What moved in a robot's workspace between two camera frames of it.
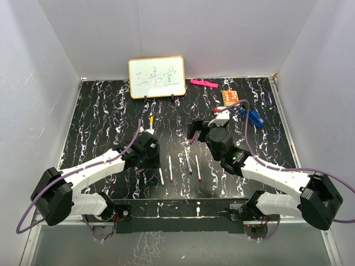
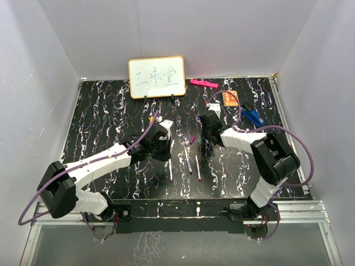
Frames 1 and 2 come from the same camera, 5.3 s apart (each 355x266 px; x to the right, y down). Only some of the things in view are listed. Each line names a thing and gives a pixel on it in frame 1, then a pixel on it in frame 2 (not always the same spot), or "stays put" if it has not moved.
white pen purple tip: [170, 163] stays put
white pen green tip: [161, 177] → [166, 162]
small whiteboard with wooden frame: [157, 77] stays put
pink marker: [204, 83] stays put
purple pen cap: [192, 140] stays put
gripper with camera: [150, 131] → [166, 123]
